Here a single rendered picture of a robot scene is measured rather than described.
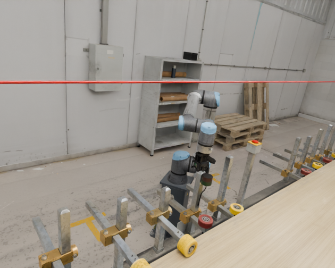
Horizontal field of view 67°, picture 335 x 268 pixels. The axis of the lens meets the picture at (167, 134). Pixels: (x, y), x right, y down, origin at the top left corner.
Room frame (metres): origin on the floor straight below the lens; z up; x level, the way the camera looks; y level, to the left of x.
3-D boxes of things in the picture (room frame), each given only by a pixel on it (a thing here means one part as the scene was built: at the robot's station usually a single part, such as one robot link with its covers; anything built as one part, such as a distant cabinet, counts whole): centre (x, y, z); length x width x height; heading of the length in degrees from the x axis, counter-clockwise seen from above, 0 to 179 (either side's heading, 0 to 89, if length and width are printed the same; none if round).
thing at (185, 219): (1.24, -0.20, 0.85); 0.13 x 0.06 x 0.05; 132
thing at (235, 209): (1.29, -0.47, 0.85); 0.08 x 0.08 x 0.11
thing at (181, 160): (2.06, -0.16, 0.79); 0.17 x 0.15 x 0.18; 82
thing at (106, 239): (0.91, 0.17, 0.95); 0.13 x 0.06 x 0.05; 132
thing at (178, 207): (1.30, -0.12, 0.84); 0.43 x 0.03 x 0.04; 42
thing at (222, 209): (1.44, -0.34, 0.83); 0.43 x 0.03 x 0.04; 42
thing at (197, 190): (1.26, -0.21, 0.89); 0.03 x 0.03 x 0.48; 42
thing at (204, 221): (1.14, -0.27, 0.85); 0.08 x 0.08 x 0.11
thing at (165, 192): (1.09, -0.03, 0.86); 0.03 x 0.03 x 0.48; 42
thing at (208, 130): (1.38, -0.23, 1.31); 0.10 x 0.09 x 0.12; 172
